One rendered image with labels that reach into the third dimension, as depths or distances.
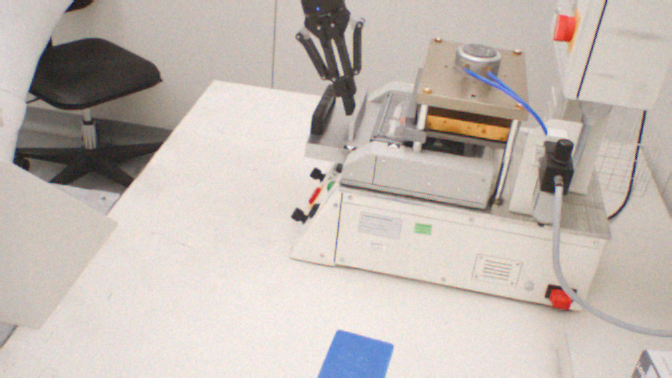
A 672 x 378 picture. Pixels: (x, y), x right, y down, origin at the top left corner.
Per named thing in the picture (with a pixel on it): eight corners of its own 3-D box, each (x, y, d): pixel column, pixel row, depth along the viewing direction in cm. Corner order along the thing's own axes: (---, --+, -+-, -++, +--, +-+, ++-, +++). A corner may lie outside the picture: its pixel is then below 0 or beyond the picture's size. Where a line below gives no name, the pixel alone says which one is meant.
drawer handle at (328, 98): (336, 102, 143) (337, 84, 141) (320, 135, 130) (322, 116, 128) (326, 101, 143) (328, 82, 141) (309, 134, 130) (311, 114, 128)
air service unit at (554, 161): (550, 195, 119) (574, 115, 111) (556, 245, 107) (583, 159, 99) (518, 189, 120) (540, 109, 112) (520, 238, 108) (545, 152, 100)
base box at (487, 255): (564, 215, 157) (586, 146, 148) (581, 330, 125) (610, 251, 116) (325, 172, 163) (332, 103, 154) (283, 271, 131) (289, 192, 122)
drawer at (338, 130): (470, 135, 145) (478, 99, 141) (466, 190, 126) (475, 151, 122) (328, 111, 148) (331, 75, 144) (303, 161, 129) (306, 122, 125)
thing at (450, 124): (511, 102, 139) (523, 55, 134) (513, 155, 120) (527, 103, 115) (423, 88, 141) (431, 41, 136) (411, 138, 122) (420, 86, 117)
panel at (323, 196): (323, 174, 161) (366, 112, 151) (290, 251, 136) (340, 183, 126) (315, 170, 161) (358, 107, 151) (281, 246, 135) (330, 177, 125)
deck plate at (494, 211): (588, 145, 148) (590, 141, 147) (610, 240, 119) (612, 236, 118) (368, 108, 153) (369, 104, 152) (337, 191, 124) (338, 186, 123)
